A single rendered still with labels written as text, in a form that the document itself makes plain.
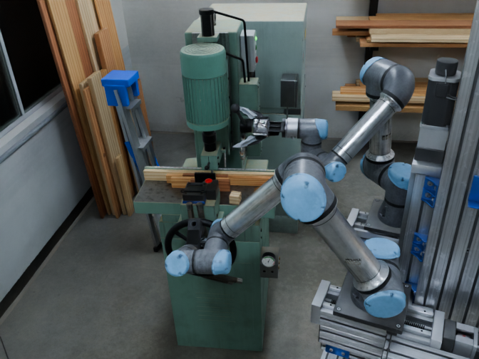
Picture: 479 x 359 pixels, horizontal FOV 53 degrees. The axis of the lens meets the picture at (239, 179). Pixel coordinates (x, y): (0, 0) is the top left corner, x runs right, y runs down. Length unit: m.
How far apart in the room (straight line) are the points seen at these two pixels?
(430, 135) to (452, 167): 0.13
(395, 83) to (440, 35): 2.02
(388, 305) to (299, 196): 0.44
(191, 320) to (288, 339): 0.53
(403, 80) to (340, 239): 0.69
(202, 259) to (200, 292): 0.87
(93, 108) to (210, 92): 1.51
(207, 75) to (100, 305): 1.62
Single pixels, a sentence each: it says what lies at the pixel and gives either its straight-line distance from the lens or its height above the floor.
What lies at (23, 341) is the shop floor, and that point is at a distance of 2.93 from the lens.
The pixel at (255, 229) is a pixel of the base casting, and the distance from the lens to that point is 2.04.
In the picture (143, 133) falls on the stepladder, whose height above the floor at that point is 0.78.
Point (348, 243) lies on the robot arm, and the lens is 1.35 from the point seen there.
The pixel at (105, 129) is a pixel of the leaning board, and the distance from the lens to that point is 3.30.
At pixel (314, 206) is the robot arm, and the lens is 1.24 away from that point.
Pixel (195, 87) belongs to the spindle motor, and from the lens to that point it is 1.85.
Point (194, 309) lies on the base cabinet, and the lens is 2.42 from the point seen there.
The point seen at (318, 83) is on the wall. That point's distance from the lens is 4.30.
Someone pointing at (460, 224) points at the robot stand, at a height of 1.10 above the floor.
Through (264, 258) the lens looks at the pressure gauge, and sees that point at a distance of 2.06.
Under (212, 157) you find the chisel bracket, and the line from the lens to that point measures 2.01.
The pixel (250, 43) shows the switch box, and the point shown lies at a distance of 2.14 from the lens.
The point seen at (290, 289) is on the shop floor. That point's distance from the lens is 2.89.
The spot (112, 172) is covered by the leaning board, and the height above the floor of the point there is 0.37.
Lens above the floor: 2.02
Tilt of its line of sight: 32 degrees down
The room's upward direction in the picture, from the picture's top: 3 degrees counter-clockwise
